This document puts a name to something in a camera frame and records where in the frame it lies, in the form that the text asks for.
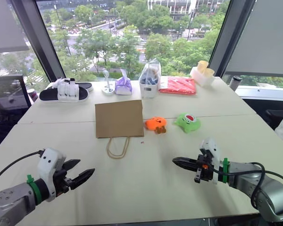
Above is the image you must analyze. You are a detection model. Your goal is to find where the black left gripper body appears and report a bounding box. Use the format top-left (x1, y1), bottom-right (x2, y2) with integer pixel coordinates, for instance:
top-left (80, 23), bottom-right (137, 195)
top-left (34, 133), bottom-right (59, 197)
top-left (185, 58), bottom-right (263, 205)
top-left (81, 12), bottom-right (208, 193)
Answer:
top-left (52, 169), bottom-right (73, 197)

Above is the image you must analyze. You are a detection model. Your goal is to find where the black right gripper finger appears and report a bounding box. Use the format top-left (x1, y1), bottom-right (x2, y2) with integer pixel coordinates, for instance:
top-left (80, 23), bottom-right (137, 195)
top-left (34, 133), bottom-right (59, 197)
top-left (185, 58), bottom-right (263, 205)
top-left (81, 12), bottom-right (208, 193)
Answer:
top-left (175, 162), bottom-right (199, 172)
top-left (172, 157), bottom-right (199, 166)

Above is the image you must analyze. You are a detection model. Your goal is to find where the clear plastic bag of items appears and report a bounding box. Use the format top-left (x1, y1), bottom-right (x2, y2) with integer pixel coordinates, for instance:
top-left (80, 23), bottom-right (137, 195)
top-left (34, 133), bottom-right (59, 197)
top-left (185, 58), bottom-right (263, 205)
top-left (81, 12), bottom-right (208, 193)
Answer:
top-left (139, 57), bottom-right (162, 85)

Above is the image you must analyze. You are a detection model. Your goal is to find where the red packet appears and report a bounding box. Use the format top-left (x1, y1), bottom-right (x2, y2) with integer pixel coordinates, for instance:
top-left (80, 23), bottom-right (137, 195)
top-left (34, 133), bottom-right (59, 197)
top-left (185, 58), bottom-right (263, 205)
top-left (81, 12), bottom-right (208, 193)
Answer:
top-left (158, 77), bottom-right (197, 96)

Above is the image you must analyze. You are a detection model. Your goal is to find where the dark window frame post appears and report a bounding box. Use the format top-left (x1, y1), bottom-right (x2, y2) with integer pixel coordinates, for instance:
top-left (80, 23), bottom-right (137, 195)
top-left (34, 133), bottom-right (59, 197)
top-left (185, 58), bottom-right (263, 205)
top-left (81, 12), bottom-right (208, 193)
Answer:
top-left (208, 0), bottom-right (257, 77)
top-left (8, 0), bottom-right (67, 83)

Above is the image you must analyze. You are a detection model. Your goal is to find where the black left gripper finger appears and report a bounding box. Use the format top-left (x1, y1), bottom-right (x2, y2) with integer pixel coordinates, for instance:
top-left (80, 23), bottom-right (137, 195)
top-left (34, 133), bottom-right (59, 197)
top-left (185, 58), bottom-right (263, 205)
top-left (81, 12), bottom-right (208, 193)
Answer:
top-left (62, 159), bottom-right (81, 170)
top-left (69, 168), bottom-right (96, 190)

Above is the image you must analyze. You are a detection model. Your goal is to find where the black chair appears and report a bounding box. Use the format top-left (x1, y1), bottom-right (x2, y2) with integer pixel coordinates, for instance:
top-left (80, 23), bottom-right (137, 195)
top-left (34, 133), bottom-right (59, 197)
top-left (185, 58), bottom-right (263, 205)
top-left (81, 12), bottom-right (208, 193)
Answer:
top-left (265, 109), bottom-right (283, 131)

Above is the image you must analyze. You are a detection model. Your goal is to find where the red and white can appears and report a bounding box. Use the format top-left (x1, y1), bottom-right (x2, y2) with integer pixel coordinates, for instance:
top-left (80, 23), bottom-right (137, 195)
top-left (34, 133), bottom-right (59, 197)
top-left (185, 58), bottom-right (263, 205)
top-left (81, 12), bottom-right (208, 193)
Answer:
top-left (26, 88), bottom-right (39, 103)

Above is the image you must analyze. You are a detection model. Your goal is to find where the white stand with clear hook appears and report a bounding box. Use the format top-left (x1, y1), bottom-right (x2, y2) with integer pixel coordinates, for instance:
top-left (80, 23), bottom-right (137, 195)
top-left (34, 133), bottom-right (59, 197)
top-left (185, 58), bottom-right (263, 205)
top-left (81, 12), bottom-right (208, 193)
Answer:
top-left (101, 69), bottom-right (116, 96)

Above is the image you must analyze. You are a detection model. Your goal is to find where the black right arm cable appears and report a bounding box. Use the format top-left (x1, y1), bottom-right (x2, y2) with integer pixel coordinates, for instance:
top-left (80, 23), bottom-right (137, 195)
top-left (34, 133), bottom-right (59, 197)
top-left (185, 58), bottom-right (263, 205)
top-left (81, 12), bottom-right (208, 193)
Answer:
top-left (212, 161), bottom-right (283, 208)

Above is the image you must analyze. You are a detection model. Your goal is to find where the green plush toy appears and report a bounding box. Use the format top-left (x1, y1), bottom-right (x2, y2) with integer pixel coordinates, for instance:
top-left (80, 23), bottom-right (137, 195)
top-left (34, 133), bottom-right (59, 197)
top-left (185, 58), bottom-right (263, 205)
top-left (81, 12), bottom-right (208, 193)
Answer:
top-left (172, 113), bottom-right (201, 134)

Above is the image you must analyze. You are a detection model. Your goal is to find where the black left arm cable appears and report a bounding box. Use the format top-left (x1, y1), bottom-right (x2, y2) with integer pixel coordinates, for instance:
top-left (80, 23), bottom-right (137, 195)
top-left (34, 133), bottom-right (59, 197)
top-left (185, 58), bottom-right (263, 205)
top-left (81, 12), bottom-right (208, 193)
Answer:
top-left (0, 150), bottom-right (46, 188)

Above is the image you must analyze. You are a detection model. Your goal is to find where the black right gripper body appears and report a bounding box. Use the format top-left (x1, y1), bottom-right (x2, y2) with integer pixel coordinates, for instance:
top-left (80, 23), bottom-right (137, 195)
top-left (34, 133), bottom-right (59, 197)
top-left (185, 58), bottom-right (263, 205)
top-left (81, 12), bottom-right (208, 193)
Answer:
top-left (194, 153), bottom-right (215, 185)

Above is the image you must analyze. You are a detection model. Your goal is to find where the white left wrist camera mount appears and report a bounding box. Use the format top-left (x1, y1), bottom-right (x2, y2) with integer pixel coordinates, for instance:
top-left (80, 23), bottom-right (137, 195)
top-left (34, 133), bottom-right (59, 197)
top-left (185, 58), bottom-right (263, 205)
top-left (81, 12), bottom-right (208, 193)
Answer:
top-left (37, 148), bottom-right (67, 202)

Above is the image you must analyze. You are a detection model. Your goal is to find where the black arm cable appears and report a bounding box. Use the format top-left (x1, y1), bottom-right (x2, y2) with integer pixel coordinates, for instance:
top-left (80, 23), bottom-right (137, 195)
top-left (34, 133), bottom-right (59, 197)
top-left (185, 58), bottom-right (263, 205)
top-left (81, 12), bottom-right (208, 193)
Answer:
top-left (0, 150), bottom-right (46, 188)
top-left (212, 161), bottom-right (283, 208)

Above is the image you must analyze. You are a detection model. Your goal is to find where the black slipper with white strap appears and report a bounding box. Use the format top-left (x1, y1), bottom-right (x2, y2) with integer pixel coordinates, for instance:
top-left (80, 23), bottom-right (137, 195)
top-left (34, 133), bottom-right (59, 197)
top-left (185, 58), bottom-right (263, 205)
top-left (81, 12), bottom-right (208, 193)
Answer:
top-left (39, 79), bottom-right (90, 103)
top-left (47, 78), bottom-right (94, 93)

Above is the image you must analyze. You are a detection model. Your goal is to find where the white rectangular cup holder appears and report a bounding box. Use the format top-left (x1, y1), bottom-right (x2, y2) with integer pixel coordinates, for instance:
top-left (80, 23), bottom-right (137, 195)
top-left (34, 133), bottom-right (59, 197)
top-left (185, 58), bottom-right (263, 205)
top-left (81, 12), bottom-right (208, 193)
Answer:
top-left (190, 66), bottom-right (216, 88)

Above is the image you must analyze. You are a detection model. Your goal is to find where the purple plastic bag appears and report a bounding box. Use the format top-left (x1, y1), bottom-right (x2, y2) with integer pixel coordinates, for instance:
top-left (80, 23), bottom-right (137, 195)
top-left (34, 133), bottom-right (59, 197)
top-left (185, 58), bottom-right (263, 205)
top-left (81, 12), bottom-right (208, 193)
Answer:
top-left (114, 68), bottom-right (133, 96)

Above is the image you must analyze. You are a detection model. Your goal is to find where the black monitor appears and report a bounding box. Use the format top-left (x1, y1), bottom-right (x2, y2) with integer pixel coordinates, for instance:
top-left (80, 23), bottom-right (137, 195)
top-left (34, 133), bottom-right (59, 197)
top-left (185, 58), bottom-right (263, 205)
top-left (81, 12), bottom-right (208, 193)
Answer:
top-left (0, 75), bottom-right (32, 151)

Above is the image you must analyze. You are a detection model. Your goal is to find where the brown paper bag with handles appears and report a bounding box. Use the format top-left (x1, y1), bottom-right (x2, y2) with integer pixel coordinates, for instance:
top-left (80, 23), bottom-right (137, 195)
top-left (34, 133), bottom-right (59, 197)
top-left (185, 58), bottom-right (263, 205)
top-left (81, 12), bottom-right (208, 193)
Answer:
top-left (94, 99), bottom-right (145, 159)

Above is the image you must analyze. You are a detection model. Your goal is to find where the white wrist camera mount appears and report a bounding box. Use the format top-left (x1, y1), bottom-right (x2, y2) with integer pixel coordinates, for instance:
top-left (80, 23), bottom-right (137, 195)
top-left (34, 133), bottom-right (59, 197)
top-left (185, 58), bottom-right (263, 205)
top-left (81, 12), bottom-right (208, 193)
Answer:
top-left (37, 148), bottom-right (67, 202)
top-left (199, 137), bottom-right (222, 185)

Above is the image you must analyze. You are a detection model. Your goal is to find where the orange plush toy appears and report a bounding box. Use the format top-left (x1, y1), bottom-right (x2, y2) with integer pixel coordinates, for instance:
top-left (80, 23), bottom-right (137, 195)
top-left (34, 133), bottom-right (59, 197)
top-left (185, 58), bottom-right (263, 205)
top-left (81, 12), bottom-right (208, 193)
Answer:
top-left (145, 116), bottom-right (167, 135)

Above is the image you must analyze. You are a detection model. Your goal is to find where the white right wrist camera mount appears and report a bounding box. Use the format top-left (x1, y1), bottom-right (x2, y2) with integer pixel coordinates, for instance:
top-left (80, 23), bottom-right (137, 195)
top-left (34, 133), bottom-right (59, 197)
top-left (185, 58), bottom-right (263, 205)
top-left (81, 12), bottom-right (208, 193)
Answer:
top-left (199, 137), bottom-right (222, 185)

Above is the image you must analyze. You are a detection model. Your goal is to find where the grey tumbler with black lid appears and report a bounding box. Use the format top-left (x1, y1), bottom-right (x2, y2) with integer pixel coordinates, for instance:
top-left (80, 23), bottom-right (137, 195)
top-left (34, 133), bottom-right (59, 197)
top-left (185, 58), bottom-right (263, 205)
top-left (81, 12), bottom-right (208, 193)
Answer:
top-left (229, 75), bottom-right (243, 91)

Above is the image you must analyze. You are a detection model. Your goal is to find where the grey roller blind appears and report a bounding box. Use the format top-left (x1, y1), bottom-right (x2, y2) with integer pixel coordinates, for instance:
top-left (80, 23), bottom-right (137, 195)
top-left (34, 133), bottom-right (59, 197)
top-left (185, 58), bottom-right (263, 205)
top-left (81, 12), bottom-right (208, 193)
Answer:
top-left (0, 0), bottom-right (30, 55)
top-left (225, 0), bottom-right (283, 78)

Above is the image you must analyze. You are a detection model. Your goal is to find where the white plastic basket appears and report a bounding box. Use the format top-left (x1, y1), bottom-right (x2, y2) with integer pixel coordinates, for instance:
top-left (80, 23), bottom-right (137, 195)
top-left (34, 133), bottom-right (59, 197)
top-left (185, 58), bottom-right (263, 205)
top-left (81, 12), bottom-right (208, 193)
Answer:
top-left (139, 79), bottom-right (161, 99)

